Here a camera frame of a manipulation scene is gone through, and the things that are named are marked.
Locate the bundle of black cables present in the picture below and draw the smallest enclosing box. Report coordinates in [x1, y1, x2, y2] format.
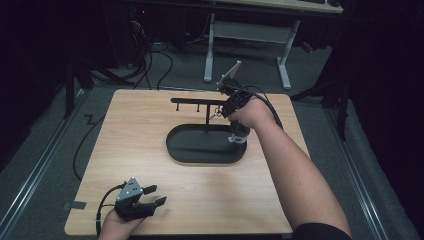
[129, 18, 175, 91]

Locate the person's right hand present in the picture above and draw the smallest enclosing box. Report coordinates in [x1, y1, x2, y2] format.
[228, 99, 276, 131]

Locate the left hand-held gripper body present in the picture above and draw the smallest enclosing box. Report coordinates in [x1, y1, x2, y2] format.
[114, 176, 156, 222]

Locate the white metal frame desk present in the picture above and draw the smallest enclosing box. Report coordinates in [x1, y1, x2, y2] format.
[202, 0, 344, 91]

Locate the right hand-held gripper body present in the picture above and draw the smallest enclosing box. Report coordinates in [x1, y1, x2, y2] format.
[217, 60, 253, 109]

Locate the black hook stand with tray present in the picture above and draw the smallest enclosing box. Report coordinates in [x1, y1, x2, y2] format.
[165, 97, 249, 165]

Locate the metal floor rail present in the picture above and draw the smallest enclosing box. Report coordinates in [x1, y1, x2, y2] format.
[0, 89, 88, 231]
[323, 105, 390, 240]

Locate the person's left hand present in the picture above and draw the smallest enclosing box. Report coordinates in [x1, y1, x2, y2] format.
[98, 209, 146, 240]

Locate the person's black sleeve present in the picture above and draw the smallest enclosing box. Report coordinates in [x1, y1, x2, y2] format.
[291, 222, 353, 240]

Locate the left hand-held gripper cable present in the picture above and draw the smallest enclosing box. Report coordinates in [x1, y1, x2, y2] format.
[95, 182, 128, 238]

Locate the hand-held gripper cable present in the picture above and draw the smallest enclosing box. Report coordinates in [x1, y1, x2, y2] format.
[95, 182, 128, 238]
[238, 85, 284, 130]

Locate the right hand-held gripper cable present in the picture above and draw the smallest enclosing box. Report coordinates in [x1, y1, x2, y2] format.
[238, 85, 284, 130]

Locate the black metal stand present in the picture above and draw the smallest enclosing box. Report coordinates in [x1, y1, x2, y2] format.
[289, 78, 352, 142]
[62, 54, 135, 120]

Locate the black cable on floor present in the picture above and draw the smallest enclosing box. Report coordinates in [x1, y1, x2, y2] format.
[72, 114, 106, 182]

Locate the silver key ring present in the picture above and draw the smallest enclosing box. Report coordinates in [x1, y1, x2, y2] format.
[209, 106, 224, 121]

